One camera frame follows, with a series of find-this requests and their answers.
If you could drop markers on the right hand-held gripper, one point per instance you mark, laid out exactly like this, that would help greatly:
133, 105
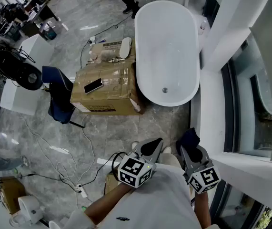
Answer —
203, 179

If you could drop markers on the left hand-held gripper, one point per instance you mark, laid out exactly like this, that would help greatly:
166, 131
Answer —
135, 170

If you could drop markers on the white bathtub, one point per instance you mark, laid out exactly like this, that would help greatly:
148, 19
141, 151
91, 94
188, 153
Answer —
166, 44

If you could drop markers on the person's left forearm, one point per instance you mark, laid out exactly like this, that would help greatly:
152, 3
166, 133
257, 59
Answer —
107, 199

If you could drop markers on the person's right forearm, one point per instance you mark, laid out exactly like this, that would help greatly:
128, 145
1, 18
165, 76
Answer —
202, 206

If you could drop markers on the metal bathtub drain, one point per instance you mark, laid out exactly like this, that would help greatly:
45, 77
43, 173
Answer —
165, 90

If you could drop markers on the person's white shoe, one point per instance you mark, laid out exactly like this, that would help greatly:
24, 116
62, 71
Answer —
167, 149
135, 144

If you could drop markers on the person's beige trousers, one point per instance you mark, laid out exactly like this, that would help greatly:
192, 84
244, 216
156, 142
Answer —
171, 160

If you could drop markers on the person's white shirt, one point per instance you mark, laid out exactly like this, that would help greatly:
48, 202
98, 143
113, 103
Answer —
154, 199

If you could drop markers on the small printed cardboard box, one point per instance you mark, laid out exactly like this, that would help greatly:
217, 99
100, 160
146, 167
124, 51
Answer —
109, 182

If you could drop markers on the large taped cardboard box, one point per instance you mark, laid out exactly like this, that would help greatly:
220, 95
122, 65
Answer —
112, 89

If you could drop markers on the black framed window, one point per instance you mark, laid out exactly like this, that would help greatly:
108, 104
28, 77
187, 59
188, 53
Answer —
254, 118

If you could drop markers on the white power strip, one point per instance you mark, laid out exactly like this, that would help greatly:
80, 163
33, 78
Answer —
82, 190
92, 40

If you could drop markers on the black smartphone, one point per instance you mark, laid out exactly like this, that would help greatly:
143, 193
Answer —
93, 86

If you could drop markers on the metal faucet fitting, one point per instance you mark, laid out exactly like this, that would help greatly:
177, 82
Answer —
116, 60

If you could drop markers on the blue chair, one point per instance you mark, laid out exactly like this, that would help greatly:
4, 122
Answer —
57, 87

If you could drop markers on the brown cardboard box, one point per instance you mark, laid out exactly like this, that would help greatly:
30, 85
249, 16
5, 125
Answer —
9, 194

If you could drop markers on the teal waste bin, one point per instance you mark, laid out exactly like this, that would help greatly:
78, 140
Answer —
51, 33

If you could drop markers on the dark wooden desk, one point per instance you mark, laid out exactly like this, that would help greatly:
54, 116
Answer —
43, 12

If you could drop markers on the group of black office chairs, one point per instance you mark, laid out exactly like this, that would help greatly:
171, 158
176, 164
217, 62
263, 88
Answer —
9, 15

